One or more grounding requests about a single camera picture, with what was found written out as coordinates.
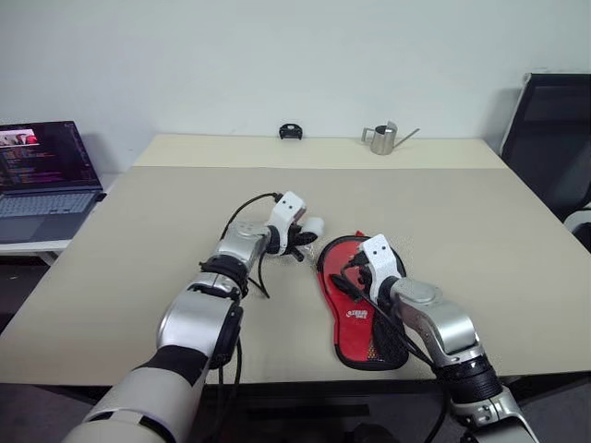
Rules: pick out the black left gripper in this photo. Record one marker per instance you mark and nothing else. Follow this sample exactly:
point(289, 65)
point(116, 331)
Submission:
point(284, 244)

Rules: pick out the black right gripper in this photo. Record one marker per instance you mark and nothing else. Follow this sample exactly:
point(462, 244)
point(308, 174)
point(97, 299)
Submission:
point(367, 281)

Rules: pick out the white ping pong ball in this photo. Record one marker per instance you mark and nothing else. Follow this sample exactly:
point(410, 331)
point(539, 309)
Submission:
point(314, 226)

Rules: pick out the black and red paddle case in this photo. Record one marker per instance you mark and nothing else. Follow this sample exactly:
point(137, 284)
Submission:
point(351, 323)

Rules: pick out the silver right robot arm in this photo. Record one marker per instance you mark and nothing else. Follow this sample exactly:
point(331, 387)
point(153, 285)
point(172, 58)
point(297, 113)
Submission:
point(438, 323)

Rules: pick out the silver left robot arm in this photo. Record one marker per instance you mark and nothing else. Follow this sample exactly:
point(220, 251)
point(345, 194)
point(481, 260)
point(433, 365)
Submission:
point(203, 314)

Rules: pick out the small black clamp object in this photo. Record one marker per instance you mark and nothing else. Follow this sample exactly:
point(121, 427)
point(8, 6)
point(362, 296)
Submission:
point(291, 131)

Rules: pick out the steel watering can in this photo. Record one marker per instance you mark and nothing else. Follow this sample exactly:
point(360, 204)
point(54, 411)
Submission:
point(383, 138)

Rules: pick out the black office chair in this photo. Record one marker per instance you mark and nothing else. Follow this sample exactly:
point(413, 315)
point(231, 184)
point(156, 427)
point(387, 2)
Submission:
point(554, 138)

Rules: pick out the open dark laptop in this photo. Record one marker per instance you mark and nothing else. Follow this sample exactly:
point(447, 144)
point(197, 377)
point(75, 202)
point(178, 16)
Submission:
point(41, 184)

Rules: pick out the white side desk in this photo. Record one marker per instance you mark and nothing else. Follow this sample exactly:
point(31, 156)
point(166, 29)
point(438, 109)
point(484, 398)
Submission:
point(27, 249)

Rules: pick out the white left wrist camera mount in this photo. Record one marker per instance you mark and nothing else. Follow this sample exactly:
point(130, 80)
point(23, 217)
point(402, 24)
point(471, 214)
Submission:
point(285, 210)

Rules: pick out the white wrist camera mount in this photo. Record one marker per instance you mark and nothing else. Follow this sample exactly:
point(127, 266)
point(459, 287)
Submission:
point(383, 258)
point(285, 210)

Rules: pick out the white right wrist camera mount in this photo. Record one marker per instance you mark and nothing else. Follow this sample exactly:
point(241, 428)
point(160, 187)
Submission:
point(383, 258)

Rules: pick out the black table frame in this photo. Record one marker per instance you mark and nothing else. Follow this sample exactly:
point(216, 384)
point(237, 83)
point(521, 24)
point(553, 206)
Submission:
point(300, 392)

